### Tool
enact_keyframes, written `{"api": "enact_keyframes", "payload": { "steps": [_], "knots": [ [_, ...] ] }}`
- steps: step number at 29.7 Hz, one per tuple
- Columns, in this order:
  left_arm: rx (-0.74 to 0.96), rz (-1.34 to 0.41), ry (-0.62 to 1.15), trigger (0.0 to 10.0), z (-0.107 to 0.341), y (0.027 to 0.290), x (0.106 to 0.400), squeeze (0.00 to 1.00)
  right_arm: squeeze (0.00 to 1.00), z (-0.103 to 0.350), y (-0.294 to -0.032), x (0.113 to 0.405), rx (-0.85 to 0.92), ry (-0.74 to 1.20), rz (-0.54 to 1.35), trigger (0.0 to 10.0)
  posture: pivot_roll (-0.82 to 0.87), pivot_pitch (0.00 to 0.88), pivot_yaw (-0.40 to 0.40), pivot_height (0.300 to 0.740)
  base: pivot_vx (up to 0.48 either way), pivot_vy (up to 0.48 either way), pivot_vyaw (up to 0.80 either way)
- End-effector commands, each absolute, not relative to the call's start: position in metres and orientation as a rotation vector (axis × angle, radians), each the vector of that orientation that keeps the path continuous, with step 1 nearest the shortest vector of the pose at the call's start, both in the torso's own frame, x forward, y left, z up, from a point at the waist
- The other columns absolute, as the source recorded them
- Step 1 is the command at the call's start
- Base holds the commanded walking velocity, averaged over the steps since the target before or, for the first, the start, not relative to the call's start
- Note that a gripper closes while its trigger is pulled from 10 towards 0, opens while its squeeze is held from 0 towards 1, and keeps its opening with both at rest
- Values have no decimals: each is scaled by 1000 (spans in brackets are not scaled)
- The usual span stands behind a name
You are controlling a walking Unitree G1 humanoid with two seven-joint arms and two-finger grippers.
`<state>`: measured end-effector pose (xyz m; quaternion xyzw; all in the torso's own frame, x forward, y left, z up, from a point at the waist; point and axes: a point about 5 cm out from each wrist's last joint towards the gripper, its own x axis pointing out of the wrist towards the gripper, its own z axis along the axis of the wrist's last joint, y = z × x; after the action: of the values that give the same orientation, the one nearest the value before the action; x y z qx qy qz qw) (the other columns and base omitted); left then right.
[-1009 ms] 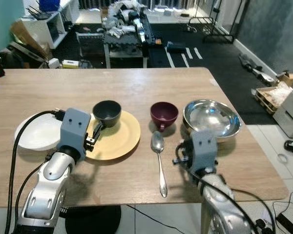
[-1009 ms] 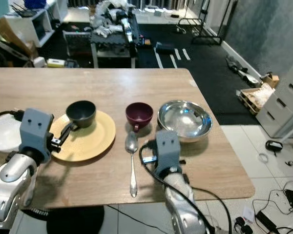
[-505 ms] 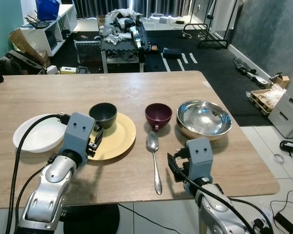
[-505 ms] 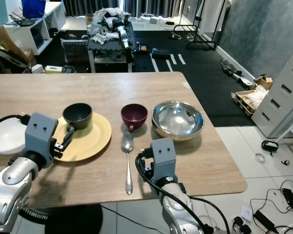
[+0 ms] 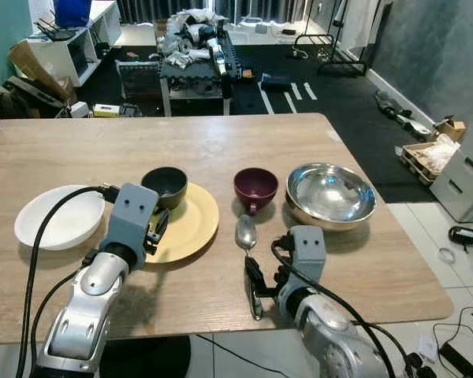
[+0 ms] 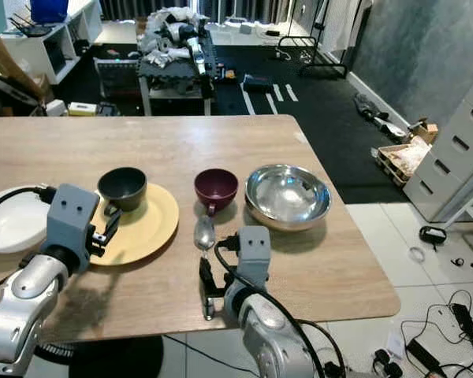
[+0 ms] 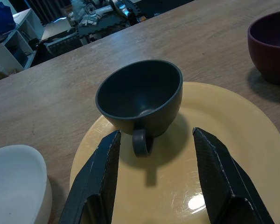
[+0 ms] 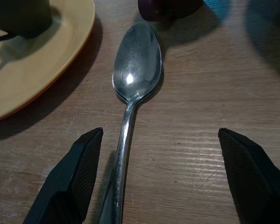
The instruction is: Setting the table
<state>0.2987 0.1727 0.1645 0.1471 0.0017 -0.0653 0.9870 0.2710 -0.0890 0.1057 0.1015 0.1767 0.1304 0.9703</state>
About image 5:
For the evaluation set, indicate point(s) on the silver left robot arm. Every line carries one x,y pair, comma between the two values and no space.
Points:
87,309

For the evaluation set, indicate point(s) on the blue plastic bin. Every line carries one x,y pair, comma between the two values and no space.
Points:
72,11

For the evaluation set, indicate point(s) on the black floor mat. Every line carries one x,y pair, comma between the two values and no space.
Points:
339,102

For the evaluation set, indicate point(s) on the flattened brown cardboard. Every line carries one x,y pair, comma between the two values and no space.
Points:
35,67

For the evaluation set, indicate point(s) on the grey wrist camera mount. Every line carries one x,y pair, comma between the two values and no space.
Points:
130,216
307,252

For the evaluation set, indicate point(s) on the grey black power tool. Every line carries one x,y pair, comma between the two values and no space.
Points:
406,122

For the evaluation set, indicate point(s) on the small black floor device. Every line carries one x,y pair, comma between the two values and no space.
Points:
461,235

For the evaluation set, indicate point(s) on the white round plate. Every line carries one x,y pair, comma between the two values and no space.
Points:
55,219

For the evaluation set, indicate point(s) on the black workbench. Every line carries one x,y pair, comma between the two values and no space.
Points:
193,79

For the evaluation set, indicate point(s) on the black metal rack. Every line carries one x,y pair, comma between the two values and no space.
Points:
331,64

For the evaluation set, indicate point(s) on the small open cardboard box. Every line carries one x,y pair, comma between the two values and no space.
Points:
451,128

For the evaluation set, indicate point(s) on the wooden tray with plastic bag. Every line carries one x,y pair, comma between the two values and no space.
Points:
426,161

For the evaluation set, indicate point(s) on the dark grey bowl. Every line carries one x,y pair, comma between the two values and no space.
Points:
165,185

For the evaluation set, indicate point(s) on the flat dark blue box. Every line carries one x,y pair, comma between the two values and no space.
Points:
275,81

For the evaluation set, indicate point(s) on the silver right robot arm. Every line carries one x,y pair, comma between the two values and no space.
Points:
339,346

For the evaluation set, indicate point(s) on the silver metal spoon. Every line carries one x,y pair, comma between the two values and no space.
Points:
246,233

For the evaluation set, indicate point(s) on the white shelf unit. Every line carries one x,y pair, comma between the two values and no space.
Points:
71,55

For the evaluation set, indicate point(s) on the small yellow white box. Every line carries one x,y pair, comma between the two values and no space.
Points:
106,110

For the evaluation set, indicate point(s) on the white and grey parts pile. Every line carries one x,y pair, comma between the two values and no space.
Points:
191,35

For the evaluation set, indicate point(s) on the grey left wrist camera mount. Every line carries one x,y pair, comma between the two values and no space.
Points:
130,216

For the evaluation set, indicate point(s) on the black power adapter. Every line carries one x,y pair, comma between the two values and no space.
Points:
457,361

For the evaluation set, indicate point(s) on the large steel bowl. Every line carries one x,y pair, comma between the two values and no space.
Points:
331,195

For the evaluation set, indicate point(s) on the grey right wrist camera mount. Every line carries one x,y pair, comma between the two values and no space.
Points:
307,252

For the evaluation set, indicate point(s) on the black round base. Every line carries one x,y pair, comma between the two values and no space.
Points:
158,358

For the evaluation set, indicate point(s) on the yellow round plate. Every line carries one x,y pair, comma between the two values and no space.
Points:
193,228

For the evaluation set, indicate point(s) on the white drawer cabinet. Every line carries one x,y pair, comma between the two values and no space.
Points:
465,185

